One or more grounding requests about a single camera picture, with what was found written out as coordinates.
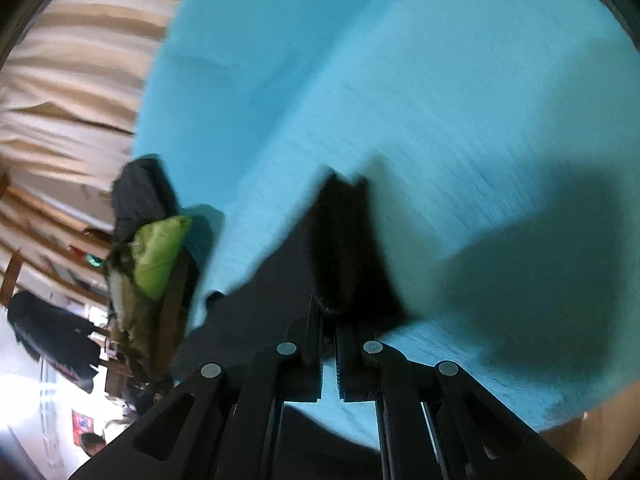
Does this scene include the hanging dark garment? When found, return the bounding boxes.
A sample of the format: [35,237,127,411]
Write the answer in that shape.
[7,290,102,394]

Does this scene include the red wall poster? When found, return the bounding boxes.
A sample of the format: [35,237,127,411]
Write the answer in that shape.
[71,409,95,447]

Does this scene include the lime green jacket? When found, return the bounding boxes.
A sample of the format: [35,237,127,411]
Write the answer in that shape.
[131,215,194,302]

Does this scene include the brown cloth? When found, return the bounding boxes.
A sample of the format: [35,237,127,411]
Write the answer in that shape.
[152,252,198,378]

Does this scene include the beige striped curtain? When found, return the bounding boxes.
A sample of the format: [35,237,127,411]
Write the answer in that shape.
[0,0,201,191]

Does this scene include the black pants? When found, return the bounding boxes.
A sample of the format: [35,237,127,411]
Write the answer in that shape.
[170,167,418,396]

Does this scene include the turquoise fleece blanket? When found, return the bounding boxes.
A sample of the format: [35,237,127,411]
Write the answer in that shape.
[131,0,640,453]

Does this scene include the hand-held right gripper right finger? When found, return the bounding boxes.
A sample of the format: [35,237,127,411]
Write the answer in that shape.
[335,321,587,480]

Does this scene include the black puffer jacket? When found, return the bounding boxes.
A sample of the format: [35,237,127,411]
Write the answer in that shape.
[110,155,178,243]

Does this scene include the olive camouflage jacket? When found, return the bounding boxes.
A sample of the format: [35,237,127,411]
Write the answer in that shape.
[104,242,166,363]

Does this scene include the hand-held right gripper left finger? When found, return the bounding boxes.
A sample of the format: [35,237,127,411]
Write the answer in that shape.
[67,294,326,480]

